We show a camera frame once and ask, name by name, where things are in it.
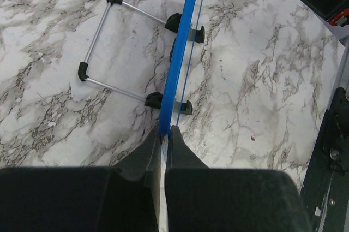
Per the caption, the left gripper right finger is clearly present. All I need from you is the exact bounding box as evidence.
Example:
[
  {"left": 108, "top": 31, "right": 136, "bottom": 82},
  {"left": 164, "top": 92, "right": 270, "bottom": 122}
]
[{"left": 165, "top": 126, "right": 311, "bottom": 231}]

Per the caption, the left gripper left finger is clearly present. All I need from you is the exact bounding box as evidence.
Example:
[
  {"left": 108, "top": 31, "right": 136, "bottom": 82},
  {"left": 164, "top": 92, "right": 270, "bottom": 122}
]
[{"left": 1, "top": 129, "right": 161, "bottom": 231}]

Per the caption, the blue framed whiteboard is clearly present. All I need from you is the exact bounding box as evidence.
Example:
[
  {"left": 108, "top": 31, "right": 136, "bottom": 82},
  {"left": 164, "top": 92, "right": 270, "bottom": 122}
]
[{"left": 77, "top": 0, "right": 206, "bottom": 139}]

